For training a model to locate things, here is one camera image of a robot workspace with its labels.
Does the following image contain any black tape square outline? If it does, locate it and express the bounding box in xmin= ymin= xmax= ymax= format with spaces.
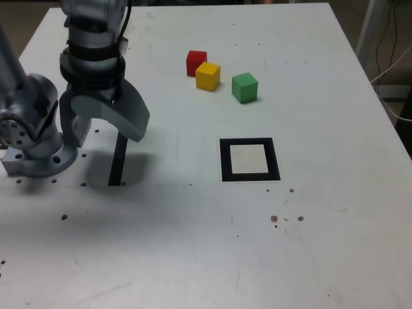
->
xmin=219 ymin=137 xmax=281 ymax=183

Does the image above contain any green cube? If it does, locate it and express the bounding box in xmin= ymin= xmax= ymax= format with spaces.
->
xmin=231 ymin=72 xmax=259 ymax=104

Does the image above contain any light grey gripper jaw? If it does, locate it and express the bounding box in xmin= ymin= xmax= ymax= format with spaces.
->
xmin=70 ymin=79 xmax=151 ymax=143

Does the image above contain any yellow cube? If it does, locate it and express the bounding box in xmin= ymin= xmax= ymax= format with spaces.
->
xmin=195 ymin=62 xmax=221 ymax=91

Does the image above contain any white metal frame leg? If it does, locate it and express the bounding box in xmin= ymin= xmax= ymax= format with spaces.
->
xmin=355 ymin=0 xmax=386 ymax=75

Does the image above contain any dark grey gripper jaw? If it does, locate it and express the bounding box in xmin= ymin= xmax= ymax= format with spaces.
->
xmin=59 ymin=89 xmax=93 ymax=149

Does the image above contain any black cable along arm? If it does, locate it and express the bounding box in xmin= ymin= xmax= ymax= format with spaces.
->
xmin=116 ymin=0 xmax=133 ymax=45

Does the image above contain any white cable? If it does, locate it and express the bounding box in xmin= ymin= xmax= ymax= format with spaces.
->
xmin=370 ymin=43 xmax=412 ymax=85

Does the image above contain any red cube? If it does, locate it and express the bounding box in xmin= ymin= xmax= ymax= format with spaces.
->
xmin=185 ymin=50 xmax=207 ymax=77

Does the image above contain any black tape strip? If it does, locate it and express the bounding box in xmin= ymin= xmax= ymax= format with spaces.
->
xmin=108 ymin=128 xmax=130 ymax=187

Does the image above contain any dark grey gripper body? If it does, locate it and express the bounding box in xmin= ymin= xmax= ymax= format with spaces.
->
xmin=67 ymin=84 xmax=122 ymax=101

